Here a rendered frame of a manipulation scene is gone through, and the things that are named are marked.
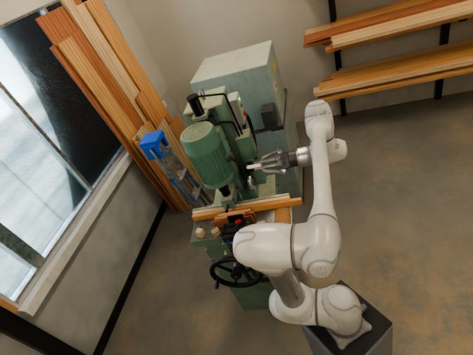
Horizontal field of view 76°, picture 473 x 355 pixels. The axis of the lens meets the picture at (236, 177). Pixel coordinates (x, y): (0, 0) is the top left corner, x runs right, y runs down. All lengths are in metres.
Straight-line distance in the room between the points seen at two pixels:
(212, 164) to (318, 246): 0.77
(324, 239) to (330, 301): 0.56
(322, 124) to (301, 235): 0.51
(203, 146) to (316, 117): 0.52
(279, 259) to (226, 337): 1.63
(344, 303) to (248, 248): 0.61
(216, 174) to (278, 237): 0.69
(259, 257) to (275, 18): 2.96
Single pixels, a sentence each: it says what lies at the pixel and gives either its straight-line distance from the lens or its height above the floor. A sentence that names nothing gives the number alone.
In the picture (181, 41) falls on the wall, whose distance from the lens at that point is 3.86.
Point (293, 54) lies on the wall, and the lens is 3.68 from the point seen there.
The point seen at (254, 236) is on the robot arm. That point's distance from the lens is 0.92.
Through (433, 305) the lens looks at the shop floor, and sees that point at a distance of 2.44.
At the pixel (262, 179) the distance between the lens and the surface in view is 1.82.
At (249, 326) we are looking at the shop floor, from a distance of 2.45.
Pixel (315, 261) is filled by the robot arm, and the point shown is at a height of 1.45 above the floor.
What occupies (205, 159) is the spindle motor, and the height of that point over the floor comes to 1.39.
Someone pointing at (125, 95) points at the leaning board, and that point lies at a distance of 3.16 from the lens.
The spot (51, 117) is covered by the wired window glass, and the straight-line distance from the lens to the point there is 2.78.
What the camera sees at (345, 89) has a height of 0.58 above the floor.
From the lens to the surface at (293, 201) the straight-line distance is 1.72.
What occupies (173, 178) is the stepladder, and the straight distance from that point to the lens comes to 2.51.
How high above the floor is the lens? 2.17
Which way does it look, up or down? 38 degrees down
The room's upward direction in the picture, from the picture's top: 24 degrees counter-clockwise
